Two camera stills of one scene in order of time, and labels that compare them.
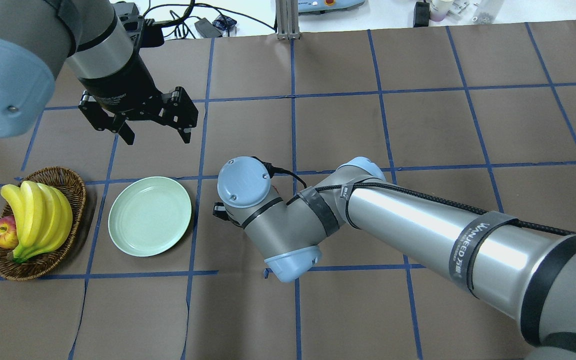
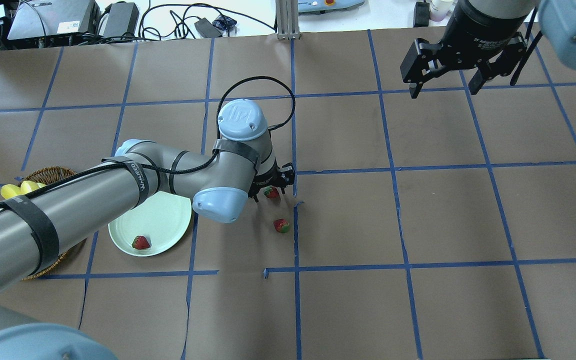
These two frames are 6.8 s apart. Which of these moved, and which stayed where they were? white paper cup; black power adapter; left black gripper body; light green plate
Moved: left black gripper body
Stayed: black power adapter; white paper cup; light green plate
